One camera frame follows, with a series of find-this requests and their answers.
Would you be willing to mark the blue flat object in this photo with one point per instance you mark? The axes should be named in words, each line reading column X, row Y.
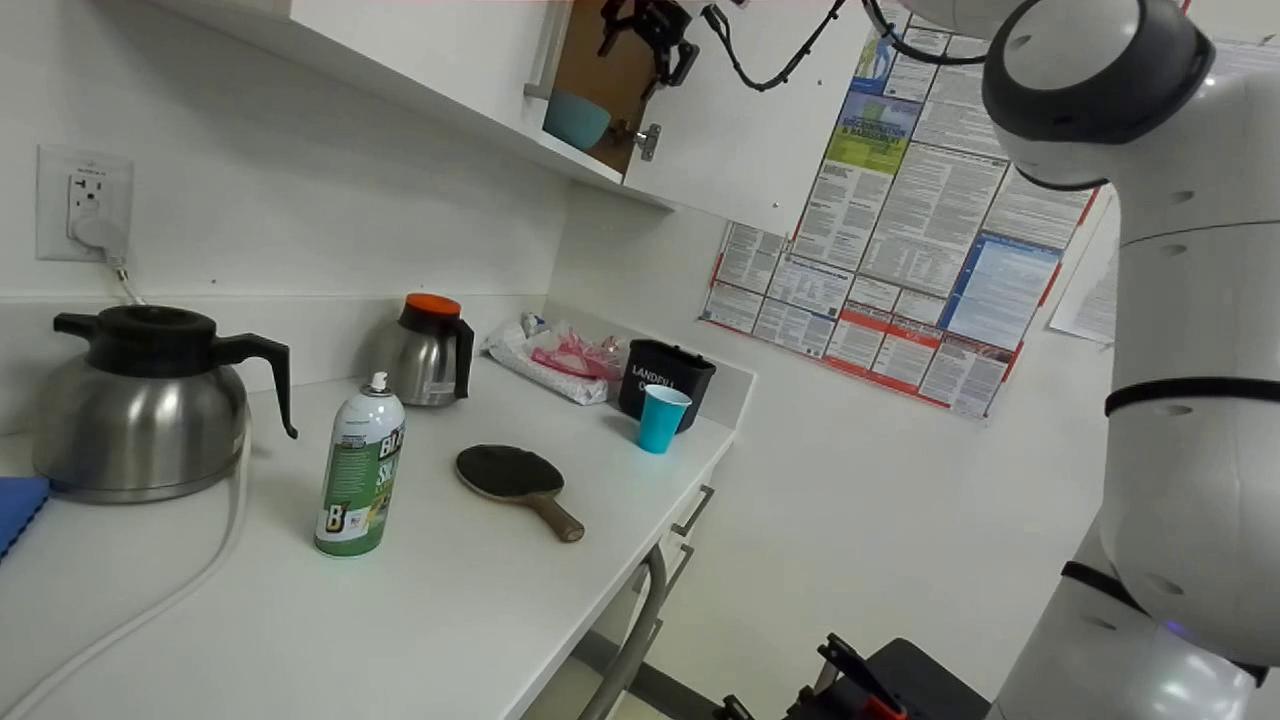
column 16, row 513

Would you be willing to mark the blue plastic cup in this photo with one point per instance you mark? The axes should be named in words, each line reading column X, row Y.
column 663, row 420

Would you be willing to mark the white wall outlet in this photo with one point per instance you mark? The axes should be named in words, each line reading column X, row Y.
column 82, row 200

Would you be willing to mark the green spray can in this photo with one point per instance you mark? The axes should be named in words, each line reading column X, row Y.
column 363, row 482

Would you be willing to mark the grey curved pipe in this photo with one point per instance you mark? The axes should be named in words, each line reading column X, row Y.
column 644, row 625

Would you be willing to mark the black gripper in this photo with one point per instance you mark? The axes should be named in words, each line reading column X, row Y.
column 656, row 19

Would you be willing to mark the steel carafe black lid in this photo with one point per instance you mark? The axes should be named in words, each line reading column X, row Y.
column 143, row 425

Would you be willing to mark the white printed paper sheet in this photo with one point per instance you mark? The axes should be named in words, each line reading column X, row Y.
column 1084, row 285

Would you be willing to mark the steel carafe orange lid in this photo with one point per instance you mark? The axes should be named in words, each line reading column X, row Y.
column 426, row 363

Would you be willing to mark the large red-bordered notice poster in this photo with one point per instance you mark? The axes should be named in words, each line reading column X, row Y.
column 904, row 255

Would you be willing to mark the black and red equipment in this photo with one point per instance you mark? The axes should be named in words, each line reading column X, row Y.
column 920, row 680

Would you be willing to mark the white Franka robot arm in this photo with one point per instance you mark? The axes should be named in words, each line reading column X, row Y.
column 1203, row 335

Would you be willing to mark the white wall cabinet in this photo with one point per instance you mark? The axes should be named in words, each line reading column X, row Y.
column 426, row 40

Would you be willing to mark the black ping-pong paddle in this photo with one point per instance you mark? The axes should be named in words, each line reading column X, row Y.
column 504, row 470

